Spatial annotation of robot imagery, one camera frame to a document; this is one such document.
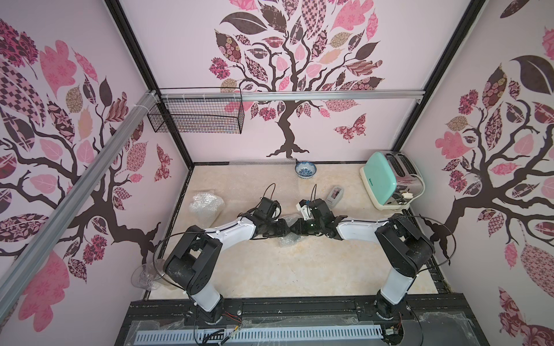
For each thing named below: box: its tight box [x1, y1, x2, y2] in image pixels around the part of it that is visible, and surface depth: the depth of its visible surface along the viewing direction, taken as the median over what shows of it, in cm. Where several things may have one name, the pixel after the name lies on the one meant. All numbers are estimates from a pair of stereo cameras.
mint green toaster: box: [359, 150, 422, 210], surface depth 98 cm
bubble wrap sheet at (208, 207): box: [188, 191, 226, 229], surface depth 96 cm
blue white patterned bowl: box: [294, 160, 317, 179], surface depth 116 cm
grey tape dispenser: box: [326, 185, 345, 209], surface depth 105 cm
